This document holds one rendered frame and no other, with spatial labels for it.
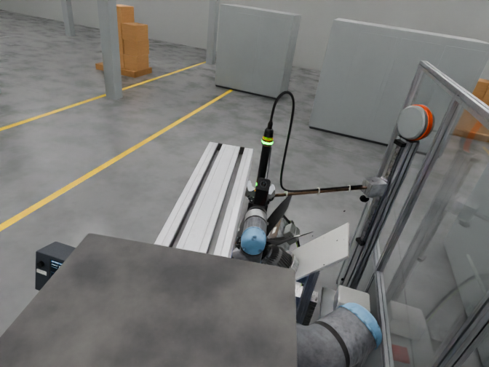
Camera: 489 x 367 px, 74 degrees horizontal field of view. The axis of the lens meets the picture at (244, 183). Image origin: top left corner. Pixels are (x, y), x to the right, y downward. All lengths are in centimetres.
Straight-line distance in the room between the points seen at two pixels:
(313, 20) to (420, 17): 352
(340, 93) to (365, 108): 56
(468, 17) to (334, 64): 755
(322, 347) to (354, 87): 616
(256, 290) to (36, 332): 20
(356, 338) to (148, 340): 58
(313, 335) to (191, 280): 47
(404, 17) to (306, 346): 1285
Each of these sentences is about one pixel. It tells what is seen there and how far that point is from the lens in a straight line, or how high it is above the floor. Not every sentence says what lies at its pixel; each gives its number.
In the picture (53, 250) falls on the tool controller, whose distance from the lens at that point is 163.
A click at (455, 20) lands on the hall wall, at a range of 1352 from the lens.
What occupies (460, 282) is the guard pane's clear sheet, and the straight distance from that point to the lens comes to 125.
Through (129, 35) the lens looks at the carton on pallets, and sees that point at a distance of 931.
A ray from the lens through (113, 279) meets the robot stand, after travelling 37.
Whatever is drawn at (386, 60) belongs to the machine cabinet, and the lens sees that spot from 665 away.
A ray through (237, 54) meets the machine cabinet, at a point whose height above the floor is 90.
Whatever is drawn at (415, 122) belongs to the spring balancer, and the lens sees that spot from 163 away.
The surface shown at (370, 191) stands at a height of 155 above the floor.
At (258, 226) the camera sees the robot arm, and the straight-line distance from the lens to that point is 102.
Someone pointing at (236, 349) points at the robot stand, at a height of 203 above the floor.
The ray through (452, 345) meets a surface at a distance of 121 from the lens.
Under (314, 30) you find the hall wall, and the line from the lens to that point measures 1338.
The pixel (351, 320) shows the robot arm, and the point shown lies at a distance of 84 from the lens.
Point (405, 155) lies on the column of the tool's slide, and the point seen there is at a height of 174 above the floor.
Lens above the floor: 230
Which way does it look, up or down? 31 degrees down
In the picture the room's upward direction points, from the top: 8 degrees clockwise
